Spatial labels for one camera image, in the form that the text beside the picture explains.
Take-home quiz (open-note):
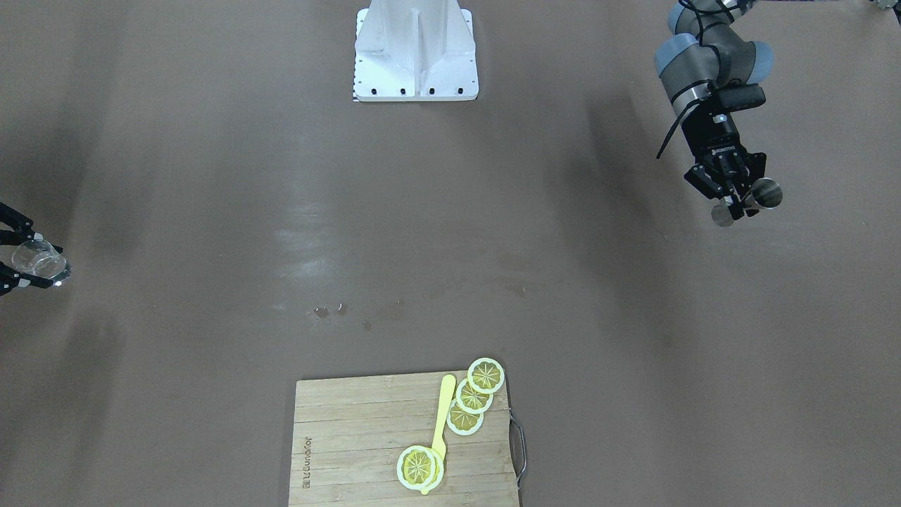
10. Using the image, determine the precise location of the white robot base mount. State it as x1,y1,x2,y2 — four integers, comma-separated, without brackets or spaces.
352,1,479,102

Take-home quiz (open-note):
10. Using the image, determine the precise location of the steel double jigger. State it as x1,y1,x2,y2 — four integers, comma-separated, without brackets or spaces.
711,177,784,227

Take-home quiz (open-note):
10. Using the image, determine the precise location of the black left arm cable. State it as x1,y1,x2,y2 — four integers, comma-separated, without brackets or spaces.
656,0,733,160

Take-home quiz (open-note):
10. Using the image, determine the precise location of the lemon slice at knife blade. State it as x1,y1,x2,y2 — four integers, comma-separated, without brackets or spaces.
396,445,445,495

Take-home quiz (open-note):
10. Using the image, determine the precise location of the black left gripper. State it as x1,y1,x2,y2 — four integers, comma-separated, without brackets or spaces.
680,91,768,220

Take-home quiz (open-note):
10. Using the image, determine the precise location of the bamboo cutting board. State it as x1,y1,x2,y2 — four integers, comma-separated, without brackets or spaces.
289,372,522,506

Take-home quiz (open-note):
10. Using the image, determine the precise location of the lemon slice middle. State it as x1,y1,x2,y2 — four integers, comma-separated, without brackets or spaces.
455,380,493,415

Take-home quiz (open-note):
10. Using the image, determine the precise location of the lemon slice near knife handle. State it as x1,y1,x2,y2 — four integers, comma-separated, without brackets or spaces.
446,402,485,436

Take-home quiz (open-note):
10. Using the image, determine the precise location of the lemon slice outermost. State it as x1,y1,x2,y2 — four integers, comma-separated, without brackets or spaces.
467,357,505,394

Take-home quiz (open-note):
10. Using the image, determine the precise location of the clear glass cup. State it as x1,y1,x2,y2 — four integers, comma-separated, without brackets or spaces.
11,239,71,282

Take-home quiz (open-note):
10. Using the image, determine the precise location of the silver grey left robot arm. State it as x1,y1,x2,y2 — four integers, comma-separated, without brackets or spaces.
655,1,783,227

